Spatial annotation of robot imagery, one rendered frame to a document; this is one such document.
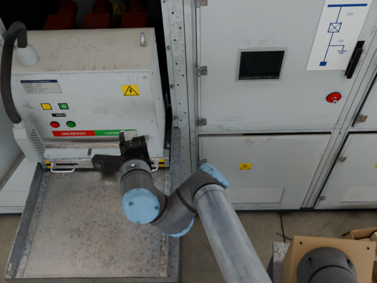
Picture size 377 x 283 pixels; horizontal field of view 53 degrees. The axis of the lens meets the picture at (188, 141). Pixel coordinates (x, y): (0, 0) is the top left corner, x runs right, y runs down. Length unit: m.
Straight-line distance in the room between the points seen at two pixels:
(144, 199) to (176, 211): 0.12
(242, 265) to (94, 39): 0.91
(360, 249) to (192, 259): 1.17
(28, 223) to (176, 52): 0.87
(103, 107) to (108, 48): 0.20
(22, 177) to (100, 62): 1.13
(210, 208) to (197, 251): 1.45
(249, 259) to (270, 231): 1.65
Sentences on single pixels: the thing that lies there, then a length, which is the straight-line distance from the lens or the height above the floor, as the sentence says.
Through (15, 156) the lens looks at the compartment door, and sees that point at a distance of 1.83.
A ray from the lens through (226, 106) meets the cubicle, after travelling 1.62.
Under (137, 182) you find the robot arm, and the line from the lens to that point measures 1.00.
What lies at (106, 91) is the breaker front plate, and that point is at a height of 1.30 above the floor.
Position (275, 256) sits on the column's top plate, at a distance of 1.57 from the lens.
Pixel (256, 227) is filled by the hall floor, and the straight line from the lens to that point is 2.44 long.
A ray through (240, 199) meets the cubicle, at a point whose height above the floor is 0.20.
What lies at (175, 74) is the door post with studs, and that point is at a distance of 1.51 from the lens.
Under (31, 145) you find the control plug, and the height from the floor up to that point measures 1.16.
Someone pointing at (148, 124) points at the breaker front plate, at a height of 1.13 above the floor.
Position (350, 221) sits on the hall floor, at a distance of 2.60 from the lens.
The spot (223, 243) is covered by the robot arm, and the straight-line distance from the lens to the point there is 0.83.
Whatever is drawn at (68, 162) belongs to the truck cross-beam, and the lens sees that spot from 1.65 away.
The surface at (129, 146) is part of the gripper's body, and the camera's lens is 1.14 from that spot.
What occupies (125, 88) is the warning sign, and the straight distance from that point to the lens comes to 1.28.
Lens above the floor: 2.19
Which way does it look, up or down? 52 degrees down
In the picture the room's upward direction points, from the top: 3 degrees counter-clockwise
